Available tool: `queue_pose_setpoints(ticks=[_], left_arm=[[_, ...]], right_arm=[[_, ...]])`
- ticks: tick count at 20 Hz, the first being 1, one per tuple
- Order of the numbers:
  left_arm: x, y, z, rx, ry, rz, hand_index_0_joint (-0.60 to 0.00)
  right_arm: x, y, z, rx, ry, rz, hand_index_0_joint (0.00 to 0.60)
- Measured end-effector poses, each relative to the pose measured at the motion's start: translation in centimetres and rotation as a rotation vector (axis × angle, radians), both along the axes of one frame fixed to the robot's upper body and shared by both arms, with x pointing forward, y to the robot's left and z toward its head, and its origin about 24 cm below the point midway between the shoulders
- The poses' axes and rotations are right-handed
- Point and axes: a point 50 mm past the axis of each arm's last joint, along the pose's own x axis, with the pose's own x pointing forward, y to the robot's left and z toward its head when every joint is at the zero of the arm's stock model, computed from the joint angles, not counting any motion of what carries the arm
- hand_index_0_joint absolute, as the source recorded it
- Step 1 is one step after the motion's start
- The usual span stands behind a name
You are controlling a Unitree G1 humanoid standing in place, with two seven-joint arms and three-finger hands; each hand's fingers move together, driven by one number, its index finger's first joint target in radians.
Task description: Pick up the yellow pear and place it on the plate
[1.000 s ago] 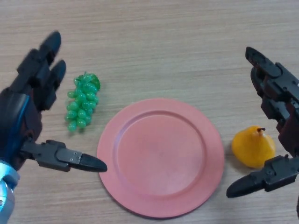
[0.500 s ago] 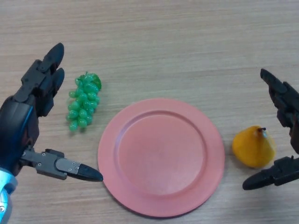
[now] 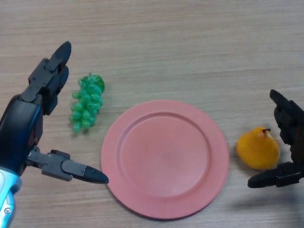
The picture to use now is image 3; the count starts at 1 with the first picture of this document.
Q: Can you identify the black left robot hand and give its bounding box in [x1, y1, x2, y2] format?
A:
[0, 40, 109, 185]

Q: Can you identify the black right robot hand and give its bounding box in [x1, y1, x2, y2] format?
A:
[247, 89, 304, 189]

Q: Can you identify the yellow pear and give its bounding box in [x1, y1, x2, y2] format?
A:
[236, 126, 280, 171]

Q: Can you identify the pink round plate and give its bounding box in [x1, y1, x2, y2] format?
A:
[101, 99, 230, 219]

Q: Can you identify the green grape bunch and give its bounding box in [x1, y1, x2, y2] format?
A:
[68, 73, 105, 134]

